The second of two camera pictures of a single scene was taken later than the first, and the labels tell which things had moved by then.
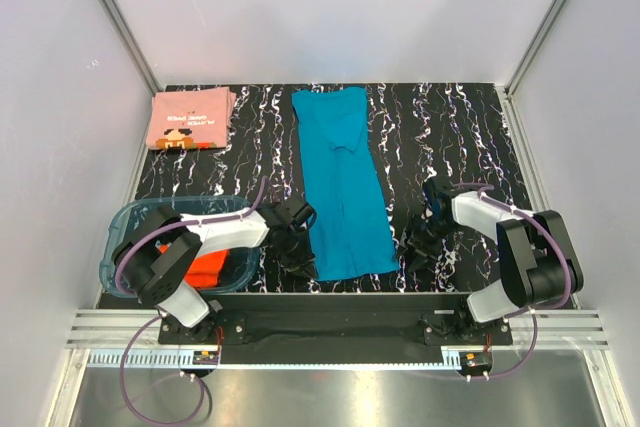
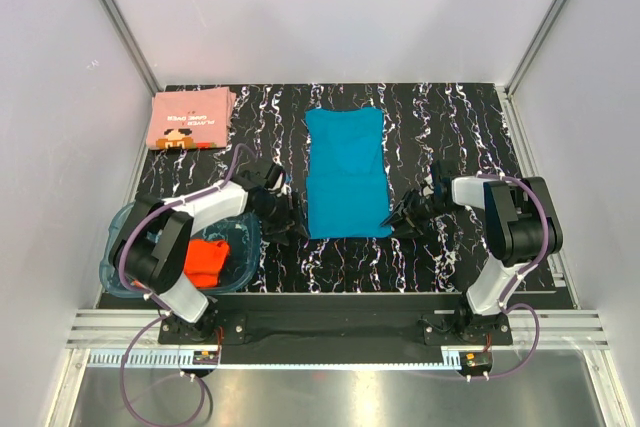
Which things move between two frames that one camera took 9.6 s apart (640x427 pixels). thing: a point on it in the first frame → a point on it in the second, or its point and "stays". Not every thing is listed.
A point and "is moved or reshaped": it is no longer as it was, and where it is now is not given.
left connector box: x=206 y=357 stays
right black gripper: x=425 y=235 → x=419 y=206
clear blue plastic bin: x=242 y=263 stays
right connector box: x=475 y=360 stays
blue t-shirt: x=352 y=222 is moved or reshaped
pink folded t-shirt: x=198 y=119 stays
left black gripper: x=291 y=245 → x=282 y=212
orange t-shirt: x=204 y=270 stays
